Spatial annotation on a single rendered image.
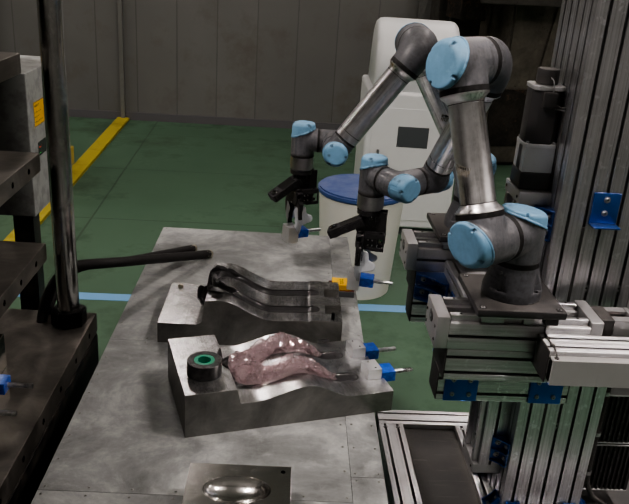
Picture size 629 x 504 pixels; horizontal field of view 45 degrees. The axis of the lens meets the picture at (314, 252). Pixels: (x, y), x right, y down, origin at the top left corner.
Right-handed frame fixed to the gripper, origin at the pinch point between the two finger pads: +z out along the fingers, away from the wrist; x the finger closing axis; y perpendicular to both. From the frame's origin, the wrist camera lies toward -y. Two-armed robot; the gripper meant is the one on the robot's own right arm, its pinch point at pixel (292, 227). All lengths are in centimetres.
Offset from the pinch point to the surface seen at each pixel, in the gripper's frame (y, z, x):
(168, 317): -53, 9, -31
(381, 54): 169, -23, 211
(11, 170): -89, -34, -25
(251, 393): -48, 8, -76
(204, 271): -28.1, 15.0, 7.6
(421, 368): 92, 95, 36
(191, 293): -42.1, 9.0, -18.8
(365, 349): -13, 7, -69
